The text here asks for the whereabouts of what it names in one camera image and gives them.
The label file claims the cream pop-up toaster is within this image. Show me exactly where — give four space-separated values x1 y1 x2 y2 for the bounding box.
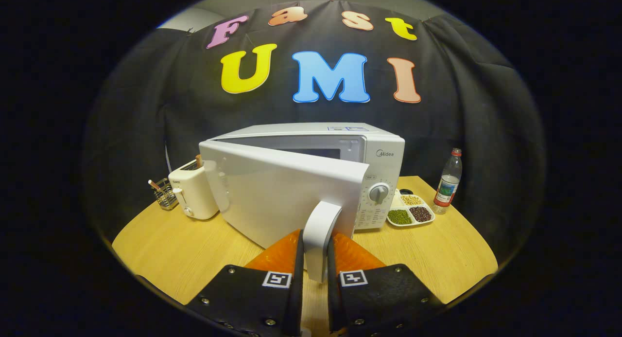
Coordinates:
168 158 220 220

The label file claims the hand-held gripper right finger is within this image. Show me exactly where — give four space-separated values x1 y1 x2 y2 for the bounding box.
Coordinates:
327 231 444 335

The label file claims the white toaster oven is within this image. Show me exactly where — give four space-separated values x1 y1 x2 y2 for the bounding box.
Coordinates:
198 123 406 284

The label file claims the metal wire basket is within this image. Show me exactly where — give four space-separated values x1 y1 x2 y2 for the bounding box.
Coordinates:
148 178 179 211

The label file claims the clear plastic bottle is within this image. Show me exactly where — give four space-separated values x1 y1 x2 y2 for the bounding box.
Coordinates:
432 148 463 215

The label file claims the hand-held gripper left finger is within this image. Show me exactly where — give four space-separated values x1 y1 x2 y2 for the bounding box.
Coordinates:
187 229 305 337

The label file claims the white divided bean dish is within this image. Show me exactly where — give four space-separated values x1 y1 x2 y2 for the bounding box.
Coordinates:
386 189 435 228

